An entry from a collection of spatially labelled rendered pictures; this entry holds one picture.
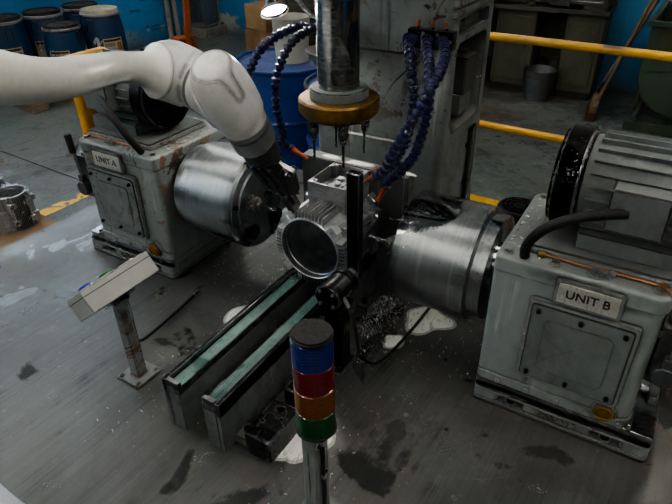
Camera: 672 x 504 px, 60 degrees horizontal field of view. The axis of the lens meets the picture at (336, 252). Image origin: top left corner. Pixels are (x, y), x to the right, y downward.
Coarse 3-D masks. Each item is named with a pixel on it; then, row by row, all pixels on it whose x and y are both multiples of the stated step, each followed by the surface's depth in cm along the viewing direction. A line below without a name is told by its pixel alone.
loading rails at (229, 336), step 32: (288, 288) 138; (256, 320) 129; (288, 320) 128; (192, 352) 118; (224, 352) 121; (256, 352) 119; (288, 352) 124; (192, 384) 114; (224, 384) 112; (256, 384) 116; (192, 416) 117; (224, 416) 109; (256, 416) 119; (224, 448) 112
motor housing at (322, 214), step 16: (304, 208) 133; (320, 208) 132; (336, 208) 133; (288, 224) 135; (304, 224) 144; (320, 224) 129; (368, 224) 138; (288, 240) 140; (304, 240) 144; (320, 240) 148; (336, 240) 130; (368, 240) 139; (288, 256) 139; (304, 256) 143; (320, 256) 145; (336, 256) 145; (304, 272) 139; (320, 272) 139
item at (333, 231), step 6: (372, 192) 141; (366, 198) 141; (372, 198) 140; (282, 216) 134; (288, 216) 133; (330, 228) 128; (336, 228) 128; (330, 234) 128; (336, 234) 128; (288, 264) 141
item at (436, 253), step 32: (416, 224) 119; (448, 224) 116; (480, 224) 115; (512, 224) 124; (416, 256) 118; (448, 256) 114; (480, 256) 113; (416, 288) 120; (448, 288) 116; (480, 288) 114
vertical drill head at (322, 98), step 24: (336, 24) 115; (336, 48) 118; (336, 72) 120; (312, 96) 124; (336, 96) 121; (360, 96) 123; (312, 120) 124; (336, 120) 121; (360, 120) 122; (336, 144) 140
